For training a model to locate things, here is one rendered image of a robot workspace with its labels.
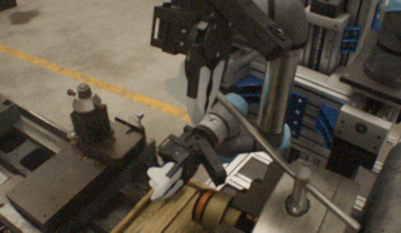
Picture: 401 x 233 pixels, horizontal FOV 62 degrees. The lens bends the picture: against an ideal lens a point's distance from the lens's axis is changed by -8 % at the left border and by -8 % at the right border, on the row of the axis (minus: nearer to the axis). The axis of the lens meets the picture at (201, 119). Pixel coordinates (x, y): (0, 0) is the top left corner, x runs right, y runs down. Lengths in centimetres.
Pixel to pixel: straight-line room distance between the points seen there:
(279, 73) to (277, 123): 16
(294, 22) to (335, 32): 42
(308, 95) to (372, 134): 27
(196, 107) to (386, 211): 33
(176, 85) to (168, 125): 214
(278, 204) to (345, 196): 11
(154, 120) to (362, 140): 190
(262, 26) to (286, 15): 34
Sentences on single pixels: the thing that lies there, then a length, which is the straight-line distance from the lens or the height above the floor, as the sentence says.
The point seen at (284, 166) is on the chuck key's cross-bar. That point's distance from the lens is 52.
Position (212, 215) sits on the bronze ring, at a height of 111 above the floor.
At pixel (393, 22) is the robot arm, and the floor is 133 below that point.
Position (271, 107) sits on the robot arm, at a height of 113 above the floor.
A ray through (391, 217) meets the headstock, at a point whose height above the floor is 124.
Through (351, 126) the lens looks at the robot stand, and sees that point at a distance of 100.
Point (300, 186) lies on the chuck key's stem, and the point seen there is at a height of 130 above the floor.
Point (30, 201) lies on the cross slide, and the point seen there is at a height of 97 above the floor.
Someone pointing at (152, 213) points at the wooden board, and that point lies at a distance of 98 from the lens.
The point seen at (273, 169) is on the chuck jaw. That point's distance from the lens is 66.
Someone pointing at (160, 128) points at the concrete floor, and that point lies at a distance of 260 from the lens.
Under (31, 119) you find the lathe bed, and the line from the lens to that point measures 146.
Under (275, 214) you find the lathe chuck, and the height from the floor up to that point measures 123.
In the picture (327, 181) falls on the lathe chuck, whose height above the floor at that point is 123.
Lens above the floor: 167
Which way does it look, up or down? 39 degrees down
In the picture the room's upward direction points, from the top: straight up
